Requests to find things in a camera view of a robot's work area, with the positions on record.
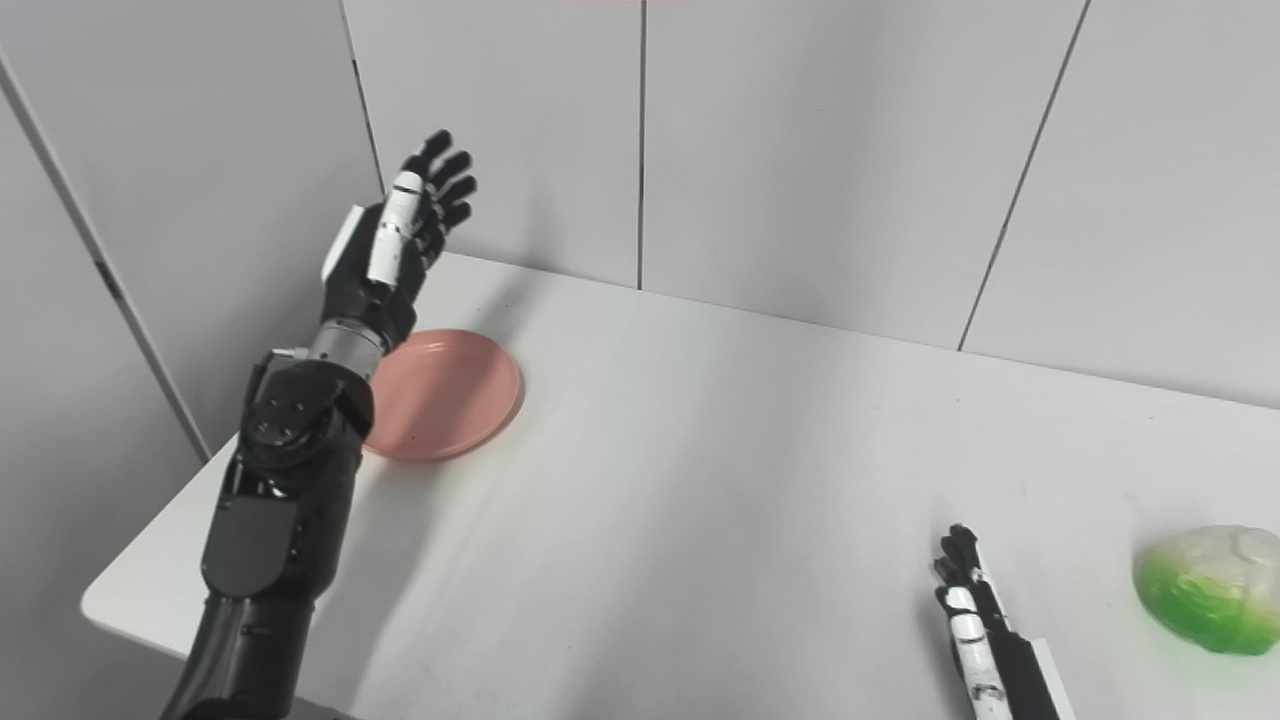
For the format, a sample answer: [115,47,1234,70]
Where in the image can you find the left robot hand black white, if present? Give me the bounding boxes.
[318,130,479,351]

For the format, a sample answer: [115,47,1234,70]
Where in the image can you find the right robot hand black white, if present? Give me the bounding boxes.
[934,524,1075,720]

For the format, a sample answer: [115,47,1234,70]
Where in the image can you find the pink plate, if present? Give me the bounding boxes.
[362,329,524,463]

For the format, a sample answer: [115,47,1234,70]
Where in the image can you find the green white cabbage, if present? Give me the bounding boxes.
[1133,525,1280,657]

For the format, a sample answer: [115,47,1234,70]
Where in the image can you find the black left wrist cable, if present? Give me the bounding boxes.
[240,346,311,433]

